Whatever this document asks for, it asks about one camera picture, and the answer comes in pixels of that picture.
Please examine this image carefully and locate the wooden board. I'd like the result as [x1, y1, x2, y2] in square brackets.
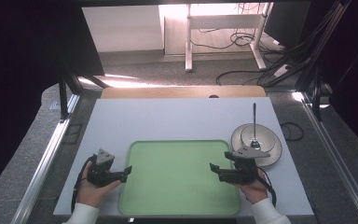
[100, 85, 268, 100]

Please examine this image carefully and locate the black-handled metal spoon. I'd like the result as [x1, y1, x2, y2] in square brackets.
[250, 103, 262, 150]

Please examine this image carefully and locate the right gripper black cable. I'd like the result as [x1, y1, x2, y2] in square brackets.
[255, 167, 277, 208]

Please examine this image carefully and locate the white power strip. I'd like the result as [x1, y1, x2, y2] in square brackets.
[272, 63, 291, 78]

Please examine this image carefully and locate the black curtain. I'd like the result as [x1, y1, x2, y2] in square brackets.
[0, 0, 106, 203]
[295, 0, 358, 160]

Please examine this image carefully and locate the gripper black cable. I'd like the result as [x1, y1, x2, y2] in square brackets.
[255, 167, 277, 208]
[70, 154, 97, 215]

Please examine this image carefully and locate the white panel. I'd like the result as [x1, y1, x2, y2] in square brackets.
[81, 5, 165, 53]

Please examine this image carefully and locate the black metal stand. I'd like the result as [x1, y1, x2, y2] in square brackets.
[295, 64, 324, 122]
[57, 69, 85, 122]

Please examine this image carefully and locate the person's left hand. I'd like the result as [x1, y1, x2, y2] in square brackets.
[76, 161, 122, 208]

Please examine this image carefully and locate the person's right hand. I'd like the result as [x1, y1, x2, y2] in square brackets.
[232, 169, 269, 205]

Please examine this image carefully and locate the large white plate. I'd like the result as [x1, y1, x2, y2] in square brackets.
[230, 123, 283, 168]

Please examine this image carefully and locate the small white bowl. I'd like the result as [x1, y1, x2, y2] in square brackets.
[240, 123, 276, 153]

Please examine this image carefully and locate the white desk frame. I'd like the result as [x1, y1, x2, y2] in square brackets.
[184, 3, 273, 73]

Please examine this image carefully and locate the aluminium rail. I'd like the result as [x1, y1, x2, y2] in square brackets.
[292, 91, 358, 224]
[9, 92, 82, 224]

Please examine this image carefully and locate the dark monitor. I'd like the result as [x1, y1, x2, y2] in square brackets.
[263, 1, 311, 50]

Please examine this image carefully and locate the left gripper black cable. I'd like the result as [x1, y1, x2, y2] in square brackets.
[70, 154, 97, 215]

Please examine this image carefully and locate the coiled black cable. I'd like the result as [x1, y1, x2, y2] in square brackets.
[280, 121, 305, 142]

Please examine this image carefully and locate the bundle of black floor cables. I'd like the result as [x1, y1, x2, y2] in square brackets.
[189, 3, 339, 88]

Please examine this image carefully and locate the green tray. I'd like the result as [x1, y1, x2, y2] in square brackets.
[118, 139, 241, 217]

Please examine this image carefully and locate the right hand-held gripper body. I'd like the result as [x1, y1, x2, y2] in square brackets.
[224, 146, 271, 185]

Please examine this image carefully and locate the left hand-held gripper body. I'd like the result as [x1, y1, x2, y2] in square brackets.
[88, 148, 119, 189]

